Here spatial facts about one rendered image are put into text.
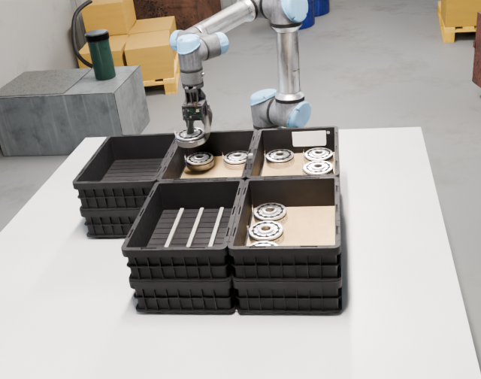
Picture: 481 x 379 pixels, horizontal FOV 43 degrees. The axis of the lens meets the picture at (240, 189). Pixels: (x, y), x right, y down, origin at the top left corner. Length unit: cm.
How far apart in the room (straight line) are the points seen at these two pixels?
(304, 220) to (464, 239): 158
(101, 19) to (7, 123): 177
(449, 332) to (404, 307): 14
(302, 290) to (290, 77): 97
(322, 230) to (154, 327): 57
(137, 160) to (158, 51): 323
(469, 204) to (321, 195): 181
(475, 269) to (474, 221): 44
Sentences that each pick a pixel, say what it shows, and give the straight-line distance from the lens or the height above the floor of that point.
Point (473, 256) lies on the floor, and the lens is 324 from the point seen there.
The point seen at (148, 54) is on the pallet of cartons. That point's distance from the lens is 564.
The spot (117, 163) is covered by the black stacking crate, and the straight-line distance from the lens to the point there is 247.
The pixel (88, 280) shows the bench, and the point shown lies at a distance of 205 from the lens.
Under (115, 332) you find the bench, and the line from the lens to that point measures 181.
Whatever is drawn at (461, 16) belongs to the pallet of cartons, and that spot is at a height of 24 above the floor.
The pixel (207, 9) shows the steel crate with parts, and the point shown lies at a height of 29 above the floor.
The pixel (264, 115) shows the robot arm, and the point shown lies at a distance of 250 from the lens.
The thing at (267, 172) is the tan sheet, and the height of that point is 83.
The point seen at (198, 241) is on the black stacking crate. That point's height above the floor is 83.
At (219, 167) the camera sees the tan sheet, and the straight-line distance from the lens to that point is 230.
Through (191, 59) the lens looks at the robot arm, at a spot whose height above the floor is 129.
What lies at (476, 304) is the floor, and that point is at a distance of 295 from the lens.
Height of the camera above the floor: 184
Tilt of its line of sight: 28 degrees down
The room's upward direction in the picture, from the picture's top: 7 degrees counter-clockwise
